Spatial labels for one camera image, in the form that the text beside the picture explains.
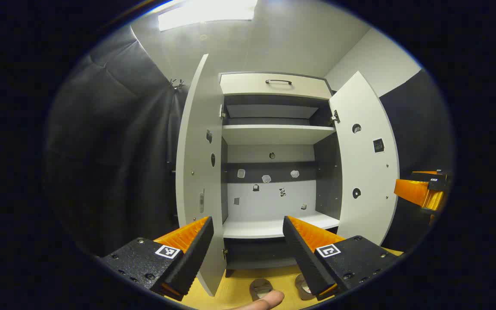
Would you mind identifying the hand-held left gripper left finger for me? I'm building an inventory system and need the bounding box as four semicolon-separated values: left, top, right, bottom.
99;216;215;302

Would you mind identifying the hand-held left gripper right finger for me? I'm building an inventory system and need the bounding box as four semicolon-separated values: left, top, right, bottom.
282;215;401;301

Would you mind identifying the white shoe cabinet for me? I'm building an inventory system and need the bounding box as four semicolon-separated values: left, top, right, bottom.
219;71;343;278

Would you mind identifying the white cabinet shelf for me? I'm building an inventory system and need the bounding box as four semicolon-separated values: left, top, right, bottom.
222;211;340;239
222;125;337;145

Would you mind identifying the white cabinet drawer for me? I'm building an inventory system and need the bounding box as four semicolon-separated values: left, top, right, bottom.
220;72;333;100

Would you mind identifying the black backdrop cloth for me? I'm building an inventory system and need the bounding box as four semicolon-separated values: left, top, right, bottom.
43;26;188;257
379;69;453;252

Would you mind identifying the ceiling light panel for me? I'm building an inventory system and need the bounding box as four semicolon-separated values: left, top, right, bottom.
158;0;258;31

